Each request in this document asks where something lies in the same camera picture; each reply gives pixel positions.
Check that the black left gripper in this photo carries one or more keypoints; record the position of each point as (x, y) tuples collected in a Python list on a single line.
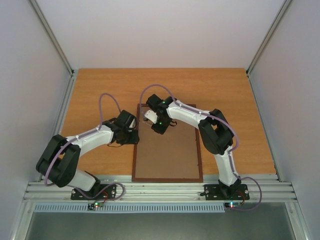
[(134, 140)]

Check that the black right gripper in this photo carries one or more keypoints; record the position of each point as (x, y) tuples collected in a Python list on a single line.
[(160, 127)]

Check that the brown wooden picture frame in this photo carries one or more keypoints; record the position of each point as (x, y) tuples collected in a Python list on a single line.
[(200, 155)]

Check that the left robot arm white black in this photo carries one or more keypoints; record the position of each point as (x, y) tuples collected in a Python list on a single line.
[(59, 161)]

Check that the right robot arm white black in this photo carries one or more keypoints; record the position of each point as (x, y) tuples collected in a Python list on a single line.
[(215, 132)]

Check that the left small circuit board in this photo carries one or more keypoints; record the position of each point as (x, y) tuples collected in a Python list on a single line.
[(96, 206)]

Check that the small circuit board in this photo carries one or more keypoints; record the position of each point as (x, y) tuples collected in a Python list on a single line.
[(233, 205), (96, 206)]

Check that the right small circuit board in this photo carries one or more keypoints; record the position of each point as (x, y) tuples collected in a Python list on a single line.
[(233, 205)]

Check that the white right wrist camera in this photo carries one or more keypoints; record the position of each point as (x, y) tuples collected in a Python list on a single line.
[(150, 116)]

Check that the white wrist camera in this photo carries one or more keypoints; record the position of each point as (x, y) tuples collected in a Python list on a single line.
[(133, 124), (150, 116)]

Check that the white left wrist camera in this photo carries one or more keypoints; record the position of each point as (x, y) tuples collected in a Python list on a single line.
[(133, 124)]

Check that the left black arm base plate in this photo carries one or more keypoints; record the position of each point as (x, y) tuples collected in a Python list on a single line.
[(98, 192)]

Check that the grey slotted cable duct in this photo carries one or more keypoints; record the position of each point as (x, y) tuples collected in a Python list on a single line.
[(129, 208)]

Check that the left aluminium corner post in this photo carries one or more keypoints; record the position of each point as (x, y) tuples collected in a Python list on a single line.
[(45, 24)]

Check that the aluminium corner post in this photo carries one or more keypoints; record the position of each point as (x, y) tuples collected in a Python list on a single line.
[(269, 34), (45, 24)]

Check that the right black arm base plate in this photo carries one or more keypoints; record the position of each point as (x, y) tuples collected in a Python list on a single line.
[(212, 192)]

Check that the aluminium rail base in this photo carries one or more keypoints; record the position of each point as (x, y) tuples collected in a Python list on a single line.
[(265, 187)]

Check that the right aluminium corner post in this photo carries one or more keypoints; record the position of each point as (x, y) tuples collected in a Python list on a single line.
[(269, 34)]

